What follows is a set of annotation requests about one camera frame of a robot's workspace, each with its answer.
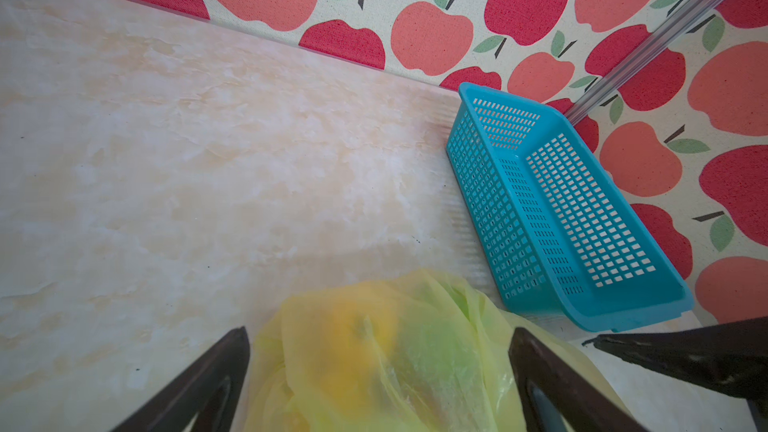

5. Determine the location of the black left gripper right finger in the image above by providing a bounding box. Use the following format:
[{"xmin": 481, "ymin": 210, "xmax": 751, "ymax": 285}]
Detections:
[{"xmin": 508, "ymin": 328, "xmax": 644, "ymax": 431}]

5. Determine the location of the aluminium right rear corner post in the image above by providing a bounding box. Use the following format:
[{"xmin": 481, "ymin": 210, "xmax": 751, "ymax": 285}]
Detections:
[{"xmin": 565, "ymin": 0, "xmax": 724, "ymax": 124}]

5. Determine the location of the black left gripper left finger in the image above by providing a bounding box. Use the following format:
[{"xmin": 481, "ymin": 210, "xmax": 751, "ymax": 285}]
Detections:
[{"xmin": 115, "ymin": 327, "xmax": 250, "ymax": 431}]

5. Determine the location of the teal plastic mesh basket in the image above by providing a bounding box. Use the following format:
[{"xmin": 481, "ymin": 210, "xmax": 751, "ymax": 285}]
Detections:
[{"xmin": 446, "ymin": 83, "xmax": 694, "ymax": 332}]

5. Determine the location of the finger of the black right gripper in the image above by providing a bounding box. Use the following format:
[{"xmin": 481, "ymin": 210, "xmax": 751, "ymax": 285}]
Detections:
[{"xmin": 583, "ymin": 317, "xmax": 767, "ymax": 431}]

